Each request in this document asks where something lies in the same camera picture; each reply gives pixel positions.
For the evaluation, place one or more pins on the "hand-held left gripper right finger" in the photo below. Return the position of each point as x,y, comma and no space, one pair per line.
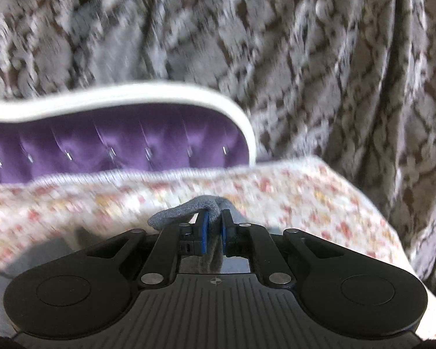
224,233

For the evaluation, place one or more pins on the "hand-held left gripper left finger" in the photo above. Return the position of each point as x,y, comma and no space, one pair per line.
204,232

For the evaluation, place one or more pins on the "grey towel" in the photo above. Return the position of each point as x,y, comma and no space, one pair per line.
189,208

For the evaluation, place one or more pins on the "floral sofa cover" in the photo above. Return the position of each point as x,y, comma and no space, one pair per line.
312,203

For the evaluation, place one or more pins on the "brown damask curtain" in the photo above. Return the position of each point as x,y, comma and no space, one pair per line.
305,61

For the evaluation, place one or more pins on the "purple tufted sofa white frame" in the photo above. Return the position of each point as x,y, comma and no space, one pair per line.
123,141

